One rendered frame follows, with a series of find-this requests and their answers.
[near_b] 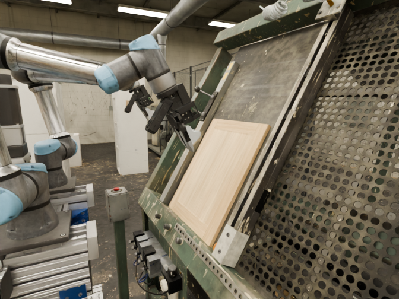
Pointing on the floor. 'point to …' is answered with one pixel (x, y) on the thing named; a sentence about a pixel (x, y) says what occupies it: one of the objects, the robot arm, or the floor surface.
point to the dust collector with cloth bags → (160, 143)
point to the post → (119, 232)
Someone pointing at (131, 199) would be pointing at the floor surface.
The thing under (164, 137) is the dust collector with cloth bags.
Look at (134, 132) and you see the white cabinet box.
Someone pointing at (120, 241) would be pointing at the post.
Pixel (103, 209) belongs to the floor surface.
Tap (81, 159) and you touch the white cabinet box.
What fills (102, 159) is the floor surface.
